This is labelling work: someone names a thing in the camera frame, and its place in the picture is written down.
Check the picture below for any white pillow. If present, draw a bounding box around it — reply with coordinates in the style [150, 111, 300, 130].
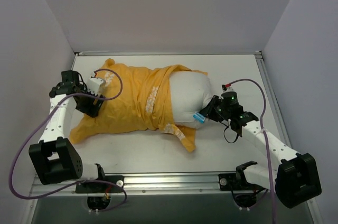
[170, 71, 212, 129]

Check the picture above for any orange pillowcase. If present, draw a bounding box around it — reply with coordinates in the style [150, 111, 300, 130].
[70, 59, 208, 152]

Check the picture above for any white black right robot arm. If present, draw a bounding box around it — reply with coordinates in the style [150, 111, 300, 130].
[199, 91, 322, 209]

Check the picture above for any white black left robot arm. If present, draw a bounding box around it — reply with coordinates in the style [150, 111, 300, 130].
[29, 70, 107, 192]

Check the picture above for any blue white pillow label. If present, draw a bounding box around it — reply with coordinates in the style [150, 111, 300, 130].
[193, 112, 206, 124]

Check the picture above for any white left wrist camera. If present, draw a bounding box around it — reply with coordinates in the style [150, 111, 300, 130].
[86, 77, 106, 97]

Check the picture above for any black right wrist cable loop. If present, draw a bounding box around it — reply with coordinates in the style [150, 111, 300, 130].
[223, 120, 242, 145]

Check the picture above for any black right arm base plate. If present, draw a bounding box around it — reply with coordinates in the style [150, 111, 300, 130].
[218, 161, 264, 191]

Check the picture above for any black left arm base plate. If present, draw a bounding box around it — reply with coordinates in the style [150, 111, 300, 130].
[75, 175, 125, 194]

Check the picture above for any aluminium front rail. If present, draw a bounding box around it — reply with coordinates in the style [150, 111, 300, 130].
[30, 172, 260, 197]

